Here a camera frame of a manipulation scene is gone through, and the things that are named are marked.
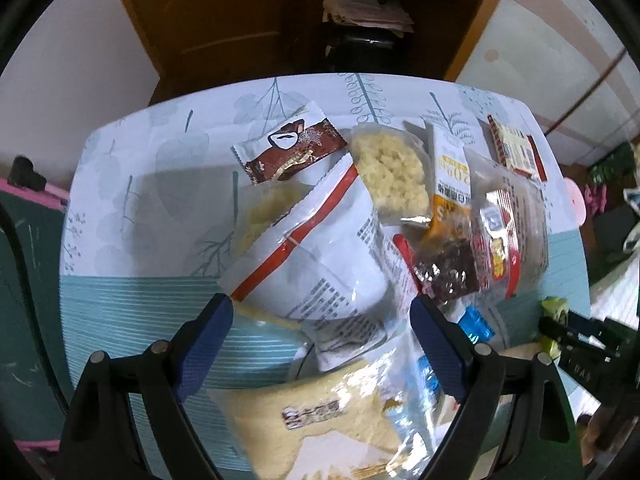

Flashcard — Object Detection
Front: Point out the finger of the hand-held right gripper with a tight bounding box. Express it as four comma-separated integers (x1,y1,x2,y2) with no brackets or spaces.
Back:
566,310,626,336
539,318,608,357

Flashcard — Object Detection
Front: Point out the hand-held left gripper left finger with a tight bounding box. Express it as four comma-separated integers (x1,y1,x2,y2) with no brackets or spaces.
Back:
54,292,236,480

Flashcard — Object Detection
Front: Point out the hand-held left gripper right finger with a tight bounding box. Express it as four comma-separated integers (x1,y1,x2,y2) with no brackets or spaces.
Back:
409,294,586,480

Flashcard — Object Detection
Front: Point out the green snack packet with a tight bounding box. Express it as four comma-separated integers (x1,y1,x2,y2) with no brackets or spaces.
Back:
541,297,569,361

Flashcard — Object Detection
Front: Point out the round white plate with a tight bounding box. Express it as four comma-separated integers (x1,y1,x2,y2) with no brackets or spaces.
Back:
285,285,543,391

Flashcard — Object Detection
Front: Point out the large white red-striped packet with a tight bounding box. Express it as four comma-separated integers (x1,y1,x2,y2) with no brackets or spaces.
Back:
220,152,401,322

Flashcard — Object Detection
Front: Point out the checked cloth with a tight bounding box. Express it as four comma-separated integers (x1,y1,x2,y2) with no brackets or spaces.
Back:
589,255,640,321

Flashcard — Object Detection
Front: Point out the blue wrapped candy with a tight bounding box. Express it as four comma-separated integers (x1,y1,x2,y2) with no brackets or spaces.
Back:
457,306,496,343

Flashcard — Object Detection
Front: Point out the clear packet of dark dates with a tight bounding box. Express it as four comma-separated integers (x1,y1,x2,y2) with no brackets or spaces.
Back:
410,230,483,307

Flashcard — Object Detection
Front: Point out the small white printed packet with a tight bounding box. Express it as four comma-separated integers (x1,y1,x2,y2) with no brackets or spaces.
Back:
287,310,401,373

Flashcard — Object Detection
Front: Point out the clear red yellow snack packet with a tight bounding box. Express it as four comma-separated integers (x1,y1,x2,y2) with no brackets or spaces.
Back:
465,147,551,301

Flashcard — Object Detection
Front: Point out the clear bread packet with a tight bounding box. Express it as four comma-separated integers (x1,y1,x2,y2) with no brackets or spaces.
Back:
207,335,451,480

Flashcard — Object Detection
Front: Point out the pink plastic stool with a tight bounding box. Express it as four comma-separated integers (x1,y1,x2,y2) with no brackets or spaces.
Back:
562,177,588,228

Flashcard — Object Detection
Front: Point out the green patterned cloth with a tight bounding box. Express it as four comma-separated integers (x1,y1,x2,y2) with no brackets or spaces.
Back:
587,142,638,186

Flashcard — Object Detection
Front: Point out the white orange snack packet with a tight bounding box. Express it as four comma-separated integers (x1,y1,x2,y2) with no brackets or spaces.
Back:
425,122,473,241

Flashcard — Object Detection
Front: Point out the brown coffee sachet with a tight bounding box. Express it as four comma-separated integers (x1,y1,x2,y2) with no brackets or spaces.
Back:
231,117,349,186

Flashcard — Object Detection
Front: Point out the black clip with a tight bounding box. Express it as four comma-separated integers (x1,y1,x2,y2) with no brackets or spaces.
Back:
7,156,48,193

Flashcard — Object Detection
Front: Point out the pale green sliding wardrobe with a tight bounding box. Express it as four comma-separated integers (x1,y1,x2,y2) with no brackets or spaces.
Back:
455,0,640,161

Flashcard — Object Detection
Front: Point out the black bin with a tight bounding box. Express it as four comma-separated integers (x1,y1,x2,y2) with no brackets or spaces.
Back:
325,30,401,75

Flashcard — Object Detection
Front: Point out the brown wooden shelf unit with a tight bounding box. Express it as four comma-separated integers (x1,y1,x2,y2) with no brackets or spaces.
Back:
300,0,518,83

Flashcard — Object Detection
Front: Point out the brown wooden door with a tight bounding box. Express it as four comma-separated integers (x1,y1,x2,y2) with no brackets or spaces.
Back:
107,0,326,98

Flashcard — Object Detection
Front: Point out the green chalkboard with pink frame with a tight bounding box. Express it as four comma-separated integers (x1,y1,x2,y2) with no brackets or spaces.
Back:
0,180,76,461

